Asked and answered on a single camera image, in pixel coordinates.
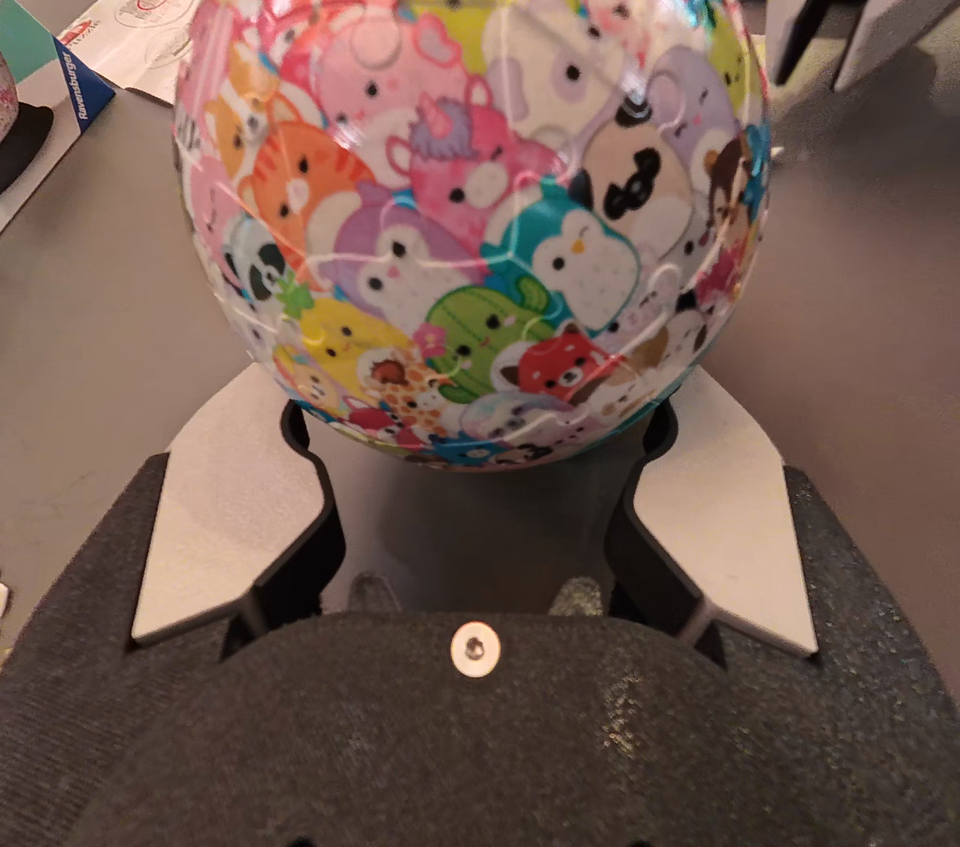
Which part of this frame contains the white printed instruction sheet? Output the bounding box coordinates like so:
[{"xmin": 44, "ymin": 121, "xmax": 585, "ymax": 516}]
[{"xmin": 56, "ymin": 0, "xmax": 228, "ymax": 107}]

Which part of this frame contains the colourful cartoon puzzle ball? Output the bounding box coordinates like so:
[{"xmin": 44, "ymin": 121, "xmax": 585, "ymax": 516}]
[{"xmin": 172, "ymin": 0, "xmax": 774, "ymax": 469}]

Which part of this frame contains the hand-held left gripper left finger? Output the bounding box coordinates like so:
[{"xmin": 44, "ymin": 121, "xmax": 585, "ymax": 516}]
[{"xmin": 130, "ymin": 367, "xmax": 348, "ymax": 647}]

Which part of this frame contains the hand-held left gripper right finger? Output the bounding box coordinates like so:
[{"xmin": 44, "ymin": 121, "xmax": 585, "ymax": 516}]
[{"xmin": 606, "ymin": 367, "xmax": 820, "ymax": 659}]

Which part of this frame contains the puzzle packaging box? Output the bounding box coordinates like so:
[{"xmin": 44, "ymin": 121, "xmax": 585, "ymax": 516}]
[{"xmin": 0, "ymin": 0, "xmax": 118, "ymax": 235}]

